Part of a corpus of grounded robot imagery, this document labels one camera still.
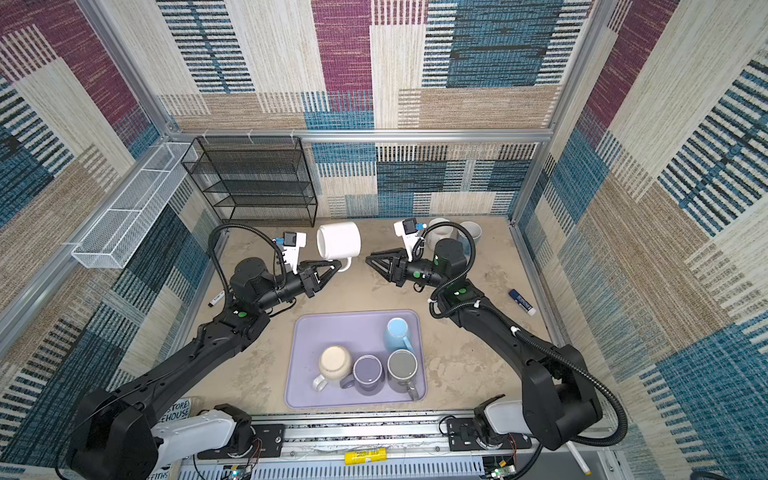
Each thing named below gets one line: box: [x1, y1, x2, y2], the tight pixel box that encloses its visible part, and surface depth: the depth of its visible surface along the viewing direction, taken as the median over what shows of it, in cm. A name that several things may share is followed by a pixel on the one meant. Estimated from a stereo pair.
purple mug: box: [340, 354, 385, 396], surface depth 78 cm
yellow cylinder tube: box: [344, 448, 388, 465], surface depth 71 cm
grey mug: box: [387, 348, 419, 401], surface depth 76 cm
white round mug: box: [316, 221, 361, 272], surface depth 70 cm
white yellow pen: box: [565, 440, 592, 476], surface depth 71 cm
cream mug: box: [312, 345, 352, 392], surface depth 79 cm
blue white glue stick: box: [508, 288, 537, 317], surface depth 98 cm
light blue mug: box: [384, 317, 415, 353], surface depth 83 cm
